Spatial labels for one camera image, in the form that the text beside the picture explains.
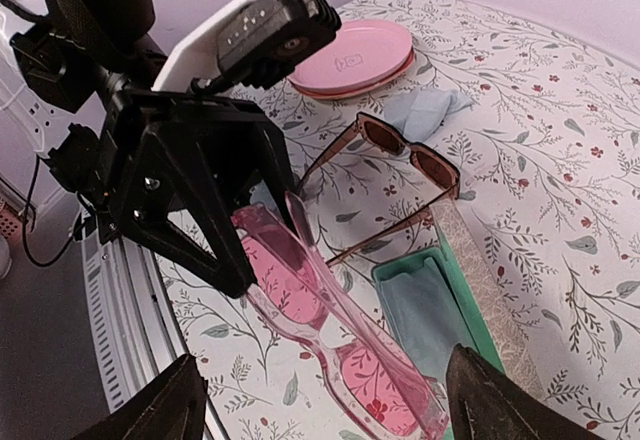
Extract large blue cleaning cloth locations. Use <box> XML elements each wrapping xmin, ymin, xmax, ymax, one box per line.
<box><xmin>373</xmin><ymin>258</ymin><xmax>474</xmax><ymax>382</ymax></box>

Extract grey glasses case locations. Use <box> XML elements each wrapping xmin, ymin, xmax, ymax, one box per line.
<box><xmin>371</xmin><ymin>200</ymin><xmax>546</xmax><ymax>401</ymax></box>

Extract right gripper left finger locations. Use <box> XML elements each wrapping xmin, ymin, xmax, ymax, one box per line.
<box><xmin>74</xmin><ymin>354</ymin><xmax>207</xmax><ymax>440</ymax></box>

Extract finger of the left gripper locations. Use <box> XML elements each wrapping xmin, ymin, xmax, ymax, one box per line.
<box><xmin>107</xmin><ymin>129</ymin><xmax>253</xmax><ymax>298</ymax></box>
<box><xmin>251</xmin><ymin>120</ymin><xmax>295</xmax><ymax>230</ymax></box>

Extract brown sunglasses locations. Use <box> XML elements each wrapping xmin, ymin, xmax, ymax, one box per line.
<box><xmin>298</xmin><ymin>112</ymin><xmax>460</xmax><ymax>267</ymax></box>

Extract small blue cleaning cloth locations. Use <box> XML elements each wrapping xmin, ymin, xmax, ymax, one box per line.
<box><xmin>383</xmin><ymin>87</ymin><xmax>473</xmax><ymax>143</ymax></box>

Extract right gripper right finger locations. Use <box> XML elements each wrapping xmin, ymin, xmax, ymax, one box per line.
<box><xmin>446</xmin><ymin>344</ymin><xmax>598</xmax><ymax>440</ymax></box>

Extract pink sunglasses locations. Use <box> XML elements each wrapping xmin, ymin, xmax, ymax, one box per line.
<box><xmin>232</xmin><ymin>194</ymin><xmax>449</xmax><ymax>439</ymax></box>

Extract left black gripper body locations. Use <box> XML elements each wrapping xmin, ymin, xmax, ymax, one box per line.
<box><xmin>97</xmin><ymin>89</ymin><xmax>280</xmax><ymax>245</ymax></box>

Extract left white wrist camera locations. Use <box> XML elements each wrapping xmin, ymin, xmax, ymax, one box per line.
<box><xmin>151</xmin><ymin>0</ymin><xmax>342</xmax><ymax>95</ymax></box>

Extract pink plate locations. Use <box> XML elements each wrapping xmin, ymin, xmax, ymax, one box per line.
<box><xmin>288</xmin><ymin>20</ymin><xmax>414</xmax><ymax>99</ymax></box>

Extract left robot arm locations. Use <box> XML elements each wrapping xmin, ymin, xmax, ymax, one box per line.
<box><xmin>2</xmin><ymin>0</ymin><xmax>294</xmax><ymax>298</ymax></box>

